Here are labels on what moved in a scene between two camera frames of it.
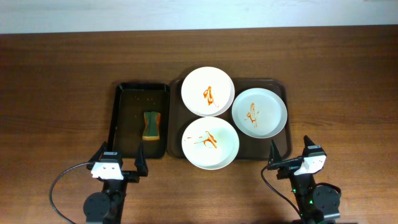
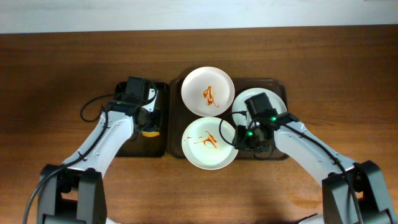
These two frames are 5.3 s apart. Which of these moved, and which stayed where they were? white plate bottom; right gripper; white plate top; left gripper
Moved: right gripper; left gripper
Stayed: white plate top; white plate bottom
